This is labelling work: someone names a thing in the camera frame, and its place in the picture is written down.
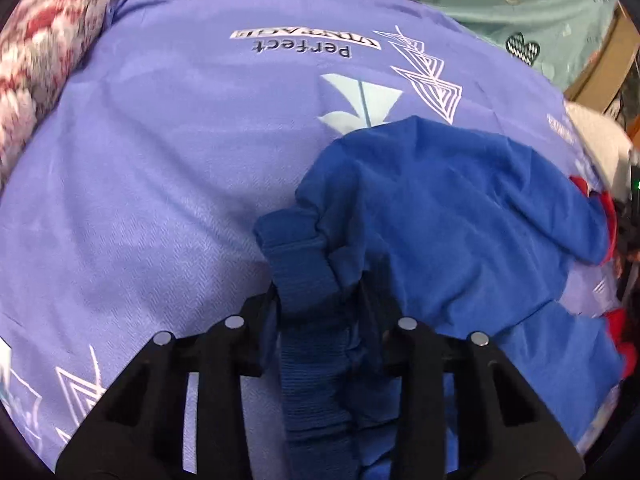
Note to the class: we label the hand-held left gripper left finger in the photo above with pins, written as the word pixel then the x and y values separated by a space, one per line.
pixel 248 342

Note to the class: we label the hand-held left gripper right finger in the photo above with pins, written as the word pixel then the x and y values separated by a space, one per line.
pixel 397 350

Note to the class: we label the red garment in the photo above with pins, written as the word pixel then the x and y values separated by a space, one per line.
pixel 611 230

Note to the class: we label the blue sweater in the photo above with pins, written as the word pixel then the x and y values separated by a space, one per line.
pixel 430 220

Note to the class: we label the wooden display cabinet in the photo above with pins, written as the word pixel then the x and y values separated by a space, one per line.
pixel 607 65

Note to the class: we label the purple printed bedsheet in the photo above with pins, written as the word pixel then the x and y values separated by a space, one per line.
pixel 165 170

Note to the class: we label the teal printed bedsheet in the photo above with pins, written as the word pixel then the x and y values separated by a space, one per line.
pixel 480 5

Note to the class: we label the floral pillow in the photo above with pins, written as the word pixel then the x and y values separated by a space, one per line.
pixel 40 65

